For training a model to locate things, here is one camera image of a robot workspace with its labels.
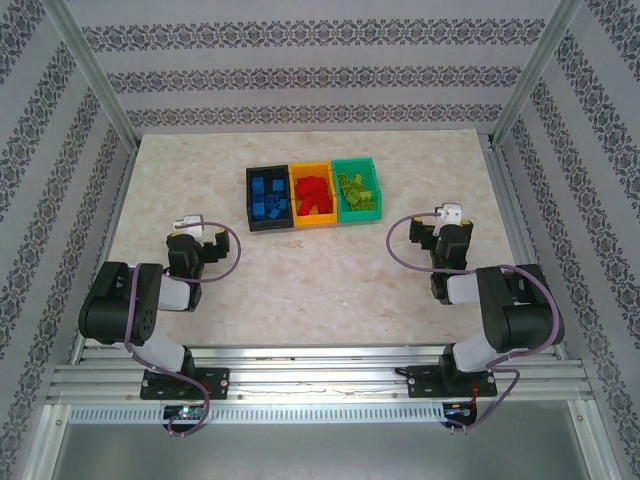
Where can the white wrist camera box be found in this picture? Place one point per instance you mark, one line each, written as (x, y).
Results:
(451, 214)
(192, 223)

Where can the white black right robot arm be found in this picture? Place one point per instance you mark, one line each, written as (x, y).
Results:
(525, 320)

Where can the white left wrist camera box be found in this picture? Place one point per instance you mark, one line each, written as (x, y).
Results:
(192, 223)

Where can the blue lego brick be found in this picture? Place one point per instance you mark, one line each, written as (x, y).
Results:
(272, 201)
(259, 209)
(284, 204)
(278, 186)
(258, 185)
(276, 214)

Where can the black plastic bin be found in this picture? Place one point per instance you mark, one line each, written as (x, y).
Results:
(270, 225)

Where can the small circuit board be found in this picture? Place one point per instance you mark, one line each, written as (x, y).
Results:
(457, 411)
(186, 413)

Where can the aluminium rail beam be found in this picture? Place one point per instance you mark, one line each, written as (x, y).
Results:
(320, 380)

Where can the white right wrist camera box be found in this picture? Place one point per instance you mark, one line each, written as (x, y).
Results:
(451, 214)

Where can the green plastic bin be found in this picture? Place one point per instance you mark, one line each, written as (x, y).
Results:
(360, 216)

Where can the long red lego brick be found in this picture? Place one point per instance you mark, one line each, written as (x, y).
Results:
(302, 184)
(324, 202)
(306, 205)
(314, 193)

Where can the grey metal panel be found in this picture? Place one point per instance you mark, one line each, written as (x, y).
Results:
(320, 455)

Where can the yellow plastic bin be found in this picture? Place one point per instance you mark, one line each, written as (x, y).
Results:
(312, 221)

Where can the long green lego brick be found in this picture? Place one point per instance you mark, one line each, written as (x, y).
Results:
(353, 202)
(350, 190)

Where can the aluminium frame post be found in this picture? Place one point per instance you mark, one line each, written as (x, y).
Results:
(94, 70)
(532, 70)

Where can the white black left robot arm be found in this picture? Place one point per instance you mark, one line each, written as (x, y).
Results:
(115, 305)

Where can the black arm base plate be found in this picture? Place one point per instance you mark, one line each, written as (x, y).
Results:
(217, 382)
(420, 382)

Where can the aluminium table side rail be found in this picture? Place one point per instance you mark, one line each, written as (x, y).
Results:
(119, 200)
(507, 200)

